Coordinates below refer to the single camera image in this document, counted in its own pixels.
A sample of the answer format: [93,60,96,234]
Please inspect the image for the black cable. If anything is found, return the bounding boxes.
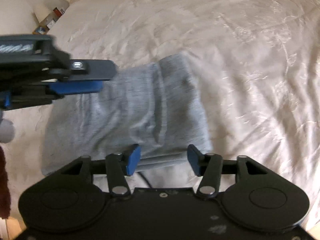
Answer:
[139,171,153,189]

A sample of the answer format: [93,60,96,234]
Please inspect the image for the left white nightstand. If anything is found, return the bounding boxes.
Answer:
[33,3,66,35]

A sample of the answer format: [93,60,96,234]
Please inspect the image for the grey pants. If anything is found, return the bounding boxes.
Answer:
[41,54,212,175]

